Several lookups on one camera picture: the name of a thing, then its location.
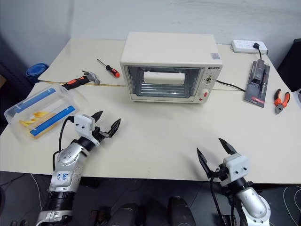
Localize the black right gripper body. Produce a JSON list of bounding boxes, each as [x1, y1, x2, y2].
[[210, 163, 232, 187]]

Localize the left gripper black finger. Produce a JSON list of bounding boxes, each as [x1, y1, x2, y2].
[[106, 118, 122, 138], [91, 111, 104, 124]]

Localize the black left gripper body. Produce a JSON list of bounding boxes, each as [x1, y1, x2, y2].
[[92, 126, 111, 143]]

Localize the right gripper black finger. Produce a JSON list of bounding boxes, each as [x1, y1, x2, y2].
[[218, 137, 238, 156], [196, 147, 216, 180]]

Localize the cream oven timer dial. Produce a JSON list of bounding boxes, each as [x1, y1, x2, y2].
[[203, 74, 216, 86]]

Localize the cream toaster oven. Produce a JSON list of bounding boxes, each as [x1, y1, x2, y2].
[[119, 32, 223, 104]]

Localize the blue container clip strip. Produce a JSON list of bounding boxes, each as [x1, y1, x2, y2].
[[16, 88, 57, 112], [30, 105, 77, 137]]

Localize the dark rounded shape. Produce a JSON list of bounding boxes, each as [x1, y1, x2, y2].
[[167, 195, 191, 226], [110, 203, 144, 226]]

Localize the black tool on package card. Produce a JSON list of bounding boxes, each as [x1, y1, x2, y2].
[[244, 59, 271, 108]]

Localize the orange black pliers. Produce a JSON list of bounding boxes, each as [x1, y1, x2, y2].
[[273, 88, 291, 115]]

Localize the blue rolled foam mat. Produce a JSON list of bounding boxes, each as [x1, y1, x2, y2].
[[25, 63, 50, 83]]

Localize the clear plastic container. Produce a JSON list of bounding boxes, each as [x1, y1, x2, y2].
[[4, 84, 81, 145]]

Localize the black chair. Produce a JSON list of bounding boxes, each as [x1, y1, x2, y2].
[[277, 38, 301, 93]]

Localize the white power strip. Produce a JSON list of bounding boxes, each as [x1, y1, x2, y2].
[[230, 39, 269, 55]]

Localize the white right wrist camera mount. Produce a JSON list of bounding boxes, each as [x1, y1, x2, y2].
[[222, 153, 250, 183]]

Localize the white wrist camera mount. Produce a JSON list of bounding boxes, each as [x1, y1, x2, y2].
[[222, 153, 250, 183], [73, 114, 101, 147]]

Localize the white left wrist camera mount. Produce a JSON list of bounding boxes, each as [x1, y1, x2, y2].
[[73, 114, 101, 147]]

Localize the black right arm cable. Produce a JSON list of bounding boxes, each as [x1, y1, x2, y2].
[[209, 176, 243, 226]]

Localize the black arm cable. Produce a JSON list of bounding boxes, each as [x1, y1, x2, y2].
[[52, 116, 76, 175], [209, 176, 243, 226]]

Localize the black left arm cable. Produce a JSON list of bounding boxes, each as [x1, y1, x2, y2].
[[52, 116, 76, 175]]

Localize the hammer orange black handle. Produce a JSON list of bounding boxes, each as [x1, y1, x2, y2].
[[61, 69, 101, 91]]

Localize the red black handled screwdriver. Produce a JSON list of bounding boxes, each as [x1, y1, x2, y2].
[[96, 58, 121, 78]]

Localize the black power cord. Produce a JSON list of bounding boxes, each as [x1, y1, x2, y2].
[[216, 80, 246, 92]]

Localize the white floor cable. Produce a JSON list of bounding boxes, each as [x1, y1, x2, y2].
[[30, 173, 46, 213], [282, 184, 301, 226]]

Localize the black plug with cable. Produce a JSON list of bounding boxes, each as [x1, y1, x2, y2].
[[252, 42, 264, 61]]

